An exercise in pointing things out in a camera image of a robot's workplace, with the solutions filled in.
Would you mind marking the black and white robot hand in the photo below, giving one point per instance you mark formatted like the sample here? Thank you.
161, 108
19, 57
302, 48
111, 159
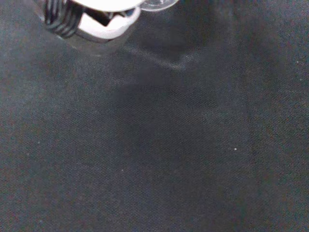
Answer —
96, 26

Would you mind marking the black bench cloth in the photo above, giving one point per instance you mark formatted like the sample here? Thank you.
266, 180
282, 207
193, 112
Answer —
169, 145

